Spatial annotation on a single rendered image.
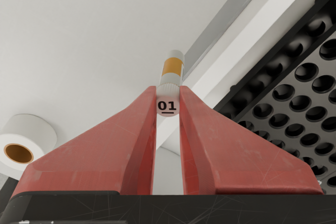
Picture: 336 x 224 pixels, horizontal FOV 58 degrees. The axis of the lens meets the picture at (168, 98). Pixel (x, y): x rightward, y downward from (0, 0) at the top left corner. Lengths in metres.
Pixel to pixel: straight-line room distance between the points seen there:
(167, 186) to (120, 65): 0.15
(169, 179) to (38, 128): 0.20
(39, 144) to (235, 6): 0.30
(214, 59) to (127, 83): 0.19
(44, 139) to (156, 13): 0.22
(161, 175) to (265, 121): 0.12
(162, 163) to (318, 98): 0.16
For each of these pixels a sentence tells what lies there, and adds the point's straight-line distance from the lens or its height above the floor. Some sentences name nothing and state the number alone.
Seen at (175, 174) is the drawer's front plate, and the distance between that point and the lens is 0.31.
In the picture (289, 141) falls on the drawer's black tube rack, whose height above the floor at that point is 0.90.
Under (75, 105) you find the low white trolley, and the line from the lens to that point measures 0.41.
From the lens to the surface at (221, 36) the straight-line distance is 0.20.
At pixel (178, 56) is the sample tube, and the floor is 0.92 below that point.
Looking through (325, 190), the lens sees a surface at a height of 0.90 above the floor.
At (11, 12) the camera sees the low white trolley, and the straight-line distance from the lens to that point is 0.37.
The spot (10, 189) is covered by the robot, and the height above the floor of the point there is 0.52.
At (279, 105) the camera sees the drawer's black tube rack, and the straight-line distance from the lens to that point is 0.20.
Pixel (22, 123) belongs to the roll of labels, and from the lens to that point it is 0.43.
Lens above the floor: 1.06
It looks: 53 degrees down
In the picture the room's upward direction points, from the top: 172 degrees counter-clockwise
